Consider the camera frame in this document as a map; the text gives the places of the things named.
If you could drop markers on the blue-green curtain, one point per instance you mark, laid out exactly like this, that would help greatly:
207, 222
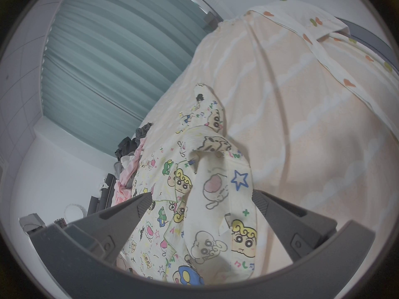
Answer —
109, 58

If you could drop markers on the pile of clothes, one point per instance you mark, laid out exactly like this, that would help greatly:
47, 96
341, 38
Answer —
124, 145

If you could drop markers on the white printed pyjama top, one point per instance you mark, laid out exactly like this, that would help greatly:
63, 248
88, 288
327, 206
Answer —
212, 229

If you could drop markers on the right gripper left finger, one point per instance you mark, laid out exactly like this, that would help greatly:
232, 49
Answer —
115, 226

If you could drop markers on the white printed pillow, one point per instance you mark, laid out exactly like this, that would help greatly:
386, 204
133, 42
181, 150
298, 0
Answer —
343, 54

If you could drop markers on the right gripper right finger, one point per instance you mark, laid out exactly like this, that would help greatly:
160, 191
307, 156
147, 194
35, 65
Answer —
290, 229

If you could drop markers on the bed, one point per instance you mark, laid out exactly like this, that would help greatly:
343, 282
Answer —
296, 135

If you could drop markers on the pink printed T-shirt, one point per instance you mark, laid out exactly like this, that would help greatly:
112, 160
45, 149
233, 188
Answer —
121, 195

